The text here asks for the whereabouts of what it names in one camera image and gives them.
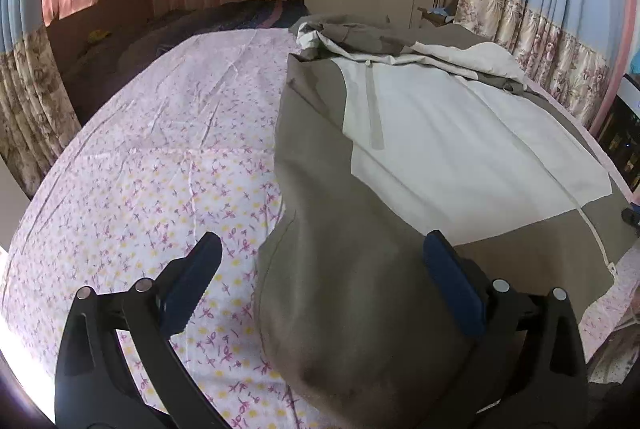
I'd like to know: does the olive and white jacket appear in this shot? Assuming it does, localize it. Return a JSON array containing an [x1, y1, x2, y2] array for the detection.
[[254, 15, 634, 428]]

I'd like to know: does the black appliance at right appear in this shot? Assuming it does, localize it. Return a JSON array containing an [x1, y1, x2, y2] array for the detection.
[[598, 74, 640, 192]]

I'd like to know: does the white board at left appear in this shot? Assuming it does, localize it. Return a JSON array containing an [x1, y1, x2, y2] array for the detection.
[[0, 158, 29, 251]]

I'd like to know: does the pink floral bed sheet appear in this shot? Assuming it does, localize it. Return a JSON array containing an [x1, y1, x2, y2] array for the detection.
[[1, 27, 639, 428]]

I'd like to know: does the wooden bedside cabinet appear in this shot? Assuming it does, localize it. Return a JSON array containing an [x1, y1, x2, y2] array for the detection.
[[418, 7, 454, 27]]

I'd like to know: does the left blue floral curtain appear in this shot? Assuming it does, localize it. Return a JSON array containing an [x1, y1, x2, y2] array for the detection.
[[0, 0, 80, 197]]

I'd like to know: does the bed with maroon base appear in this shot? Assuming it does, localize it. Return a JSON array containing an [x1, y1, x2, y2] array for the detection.
[[45, 0, 312, 125]]

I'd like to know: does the yellow toy on bed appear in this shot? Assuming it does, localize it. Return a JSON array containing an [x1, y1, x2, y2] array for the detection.
[[87, 30, 112, 46]]

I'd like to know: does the striped blue pink blanket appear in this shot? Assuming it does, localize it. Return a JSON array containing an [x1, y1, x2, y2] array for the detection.
[[132, 0, 309, 46]]

